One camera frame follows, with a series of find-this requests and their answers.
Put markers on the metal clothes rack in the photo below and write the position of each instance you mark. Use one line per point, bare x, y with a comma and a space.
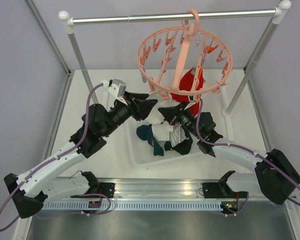
277, 14

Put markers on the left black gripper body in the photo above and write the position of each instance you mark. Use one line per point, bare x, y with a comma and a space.
134, 111

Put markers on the pink round clip hanger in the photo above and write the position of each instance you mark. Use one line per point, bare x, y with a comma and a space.
208, 44

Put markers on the teal reindeer sock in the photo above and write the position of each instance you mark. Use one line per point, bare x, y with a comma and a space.
183, 148

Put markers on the white plastic basket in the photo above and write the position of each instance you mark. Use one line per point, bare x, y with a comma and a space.
142, 154

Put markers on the red sock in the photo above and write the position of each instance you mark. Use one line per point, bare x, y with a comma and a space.
186, 83

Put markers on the teal sock front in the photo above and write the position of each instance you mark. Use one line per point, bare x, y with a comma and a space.
145, 133

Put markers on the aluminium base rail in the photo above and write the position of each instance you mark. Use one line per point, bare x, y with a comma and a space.
142, 189

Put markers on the black white striped sock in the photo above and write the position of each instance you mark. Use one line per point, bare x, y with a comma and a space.
177, 135

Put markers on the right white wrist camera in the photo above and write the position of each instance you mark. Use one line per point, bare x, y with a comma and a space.
192, 100

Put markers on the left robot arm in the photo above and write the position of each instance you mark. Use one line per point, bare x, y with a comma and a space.
33, 189

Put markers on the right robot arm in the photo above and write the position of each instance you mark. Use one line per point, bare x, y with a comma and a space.
271, 173

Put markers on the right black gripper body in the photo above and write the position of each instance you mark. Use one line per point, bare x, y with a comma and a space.
184, 117

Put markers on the white slotted cable duct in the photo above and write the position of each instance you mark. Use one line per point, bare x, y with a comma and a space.
129, 205

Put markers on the orange clothes peg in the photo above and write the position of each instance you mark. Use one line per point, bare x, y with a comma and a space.
200, 70

